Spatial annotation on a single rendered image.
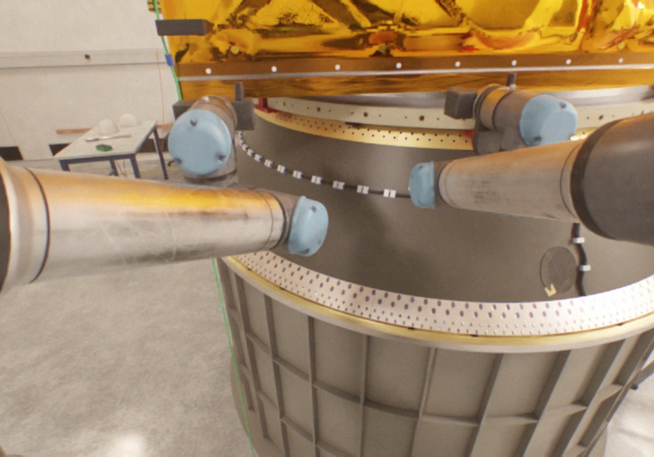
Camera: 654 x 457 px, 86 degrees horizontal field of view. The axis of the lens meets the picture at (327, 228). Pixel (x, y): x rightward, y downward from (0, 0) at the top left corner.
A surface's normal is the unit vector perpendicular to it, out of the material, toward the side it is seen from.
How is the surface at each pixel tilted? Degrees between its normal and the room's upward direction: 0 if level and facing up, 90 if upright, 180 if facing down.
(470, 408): 90
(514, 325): 43
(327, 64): 91
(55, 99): 90
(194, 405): 0
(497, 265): 62
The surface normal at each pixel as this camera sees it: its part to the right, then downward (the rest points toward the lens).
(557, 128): 0.15, 0.47
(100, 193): 0.73, -0.55
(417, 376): -0.22, 0.47
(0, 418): -0.02, -0.88
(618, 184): -0.94, 0.06
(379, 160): -0.37, -0.01
